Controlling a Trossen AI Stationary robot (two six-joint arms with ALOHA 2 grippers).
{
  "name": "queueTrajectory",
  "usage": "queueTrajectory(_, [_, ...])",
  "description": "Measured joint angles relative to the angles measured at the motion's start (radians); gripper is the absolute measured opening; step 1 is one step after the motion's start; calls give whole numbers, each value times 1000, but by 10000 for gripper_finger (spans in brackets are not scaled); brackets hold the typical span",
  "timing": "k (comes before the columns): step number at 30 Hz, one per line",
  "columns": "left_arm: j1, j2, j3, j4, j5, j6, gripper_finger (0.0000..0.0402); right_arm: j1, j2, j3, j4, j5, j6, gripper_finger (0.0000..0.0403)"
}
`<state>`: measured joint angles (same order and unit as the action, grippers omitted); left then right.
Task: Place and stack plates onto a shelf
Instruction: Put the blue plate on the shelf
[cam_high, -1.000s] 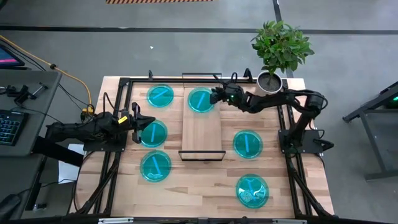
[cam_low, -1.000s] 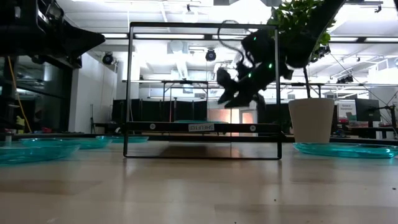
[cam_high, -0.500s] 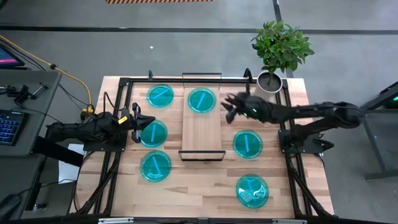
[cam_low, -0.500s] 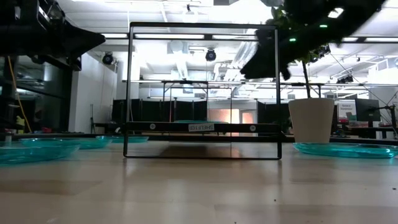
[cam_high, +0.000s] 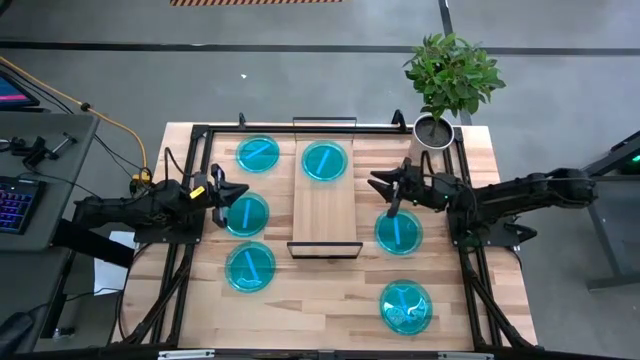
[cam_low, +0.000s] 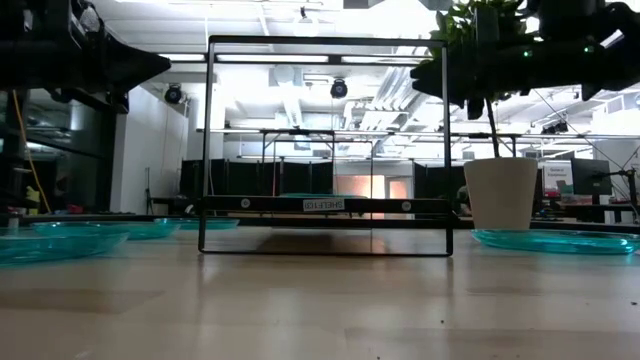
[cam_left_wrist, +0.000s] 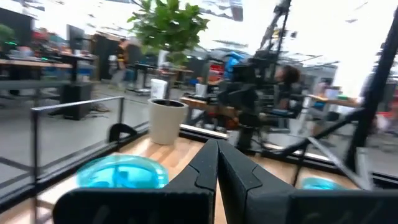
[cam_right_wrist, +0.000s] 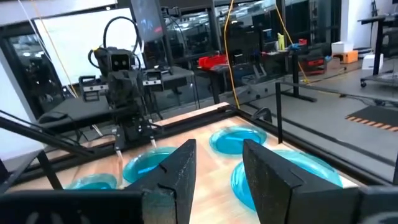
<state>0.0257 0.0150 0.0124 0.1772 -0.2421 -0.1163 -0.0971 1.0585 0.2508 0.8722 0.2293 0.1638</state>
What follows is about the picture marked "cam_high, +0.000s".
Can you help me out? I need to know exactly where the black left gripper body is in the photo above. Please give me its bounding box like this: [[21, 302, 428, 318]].
[[190, 163, 229, 230]]

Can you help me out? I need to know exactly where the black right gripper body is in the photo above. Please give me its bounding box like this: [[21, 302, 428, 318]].
[[387, 158, 444, 217]]

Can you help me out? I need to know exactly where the teal translucent plastic plate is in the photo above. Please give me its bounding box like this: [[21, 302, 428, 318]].
[[235, 134, 281, 174], [301, 140, 349, 182], [224, 192, 271, 238], [374, 208, 425, 256], [378, 279, 434, 336], [224, 241, 277, 294]]

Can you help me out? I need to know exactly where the black wire shelf rack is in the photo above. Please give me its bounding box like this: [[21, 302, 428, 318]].
[[286, 116, 365, 260]]

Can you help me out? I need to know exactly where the white plant pot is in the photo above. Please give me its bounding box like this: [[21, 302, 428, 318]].
[[412, 113, 456, 150]]

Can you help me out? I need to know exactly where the green leafy plant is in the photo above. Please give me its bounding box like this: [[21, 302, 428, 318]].
[[403, 32, 507, 121]]

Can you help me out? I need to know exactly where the white paper sheet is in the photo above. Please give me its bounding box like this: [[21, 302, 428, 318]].
[[93, 230, 137, 296]]

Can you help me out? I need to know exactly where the grey side desk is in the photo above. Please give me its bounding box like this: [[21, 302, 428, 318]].
[[0, 112, 101, 251]]

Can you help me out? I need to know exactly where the black clamp tool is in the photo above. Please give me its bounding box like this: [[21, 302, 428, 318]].
[[9, 132, 79, 169]]

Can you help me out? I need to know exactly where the backlit computer keyboard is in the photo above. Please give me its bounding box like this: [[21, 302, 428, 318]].
[[0, 175, 47, 235]]

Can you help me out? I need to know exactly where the computer monitor with pink screen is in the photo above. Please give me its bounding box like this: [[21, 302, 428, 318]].
[[0, 69, 41, 109]]

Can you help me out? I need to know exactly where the black aluminium rig frame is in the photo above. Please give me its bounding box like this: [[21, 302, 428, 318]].
[[107, 112, 539, 351]]

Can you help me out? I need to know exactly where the black cable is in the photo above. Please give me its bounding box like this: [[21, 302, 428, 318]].
[[92, 132, 146, 174]]

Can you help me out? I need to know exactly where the black flat bracket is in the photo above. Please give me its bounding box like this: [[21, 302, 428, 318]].
[[52, 219, 136, 269]]

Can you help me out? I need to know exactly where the yellow cable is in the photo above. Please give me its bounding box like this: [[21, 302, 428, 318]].
[[0, 55, 151, 184]]

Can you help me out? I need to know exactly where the black desk frame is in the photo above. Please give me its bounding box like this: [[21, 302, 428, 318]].
[[582, 129, 640, 291]]

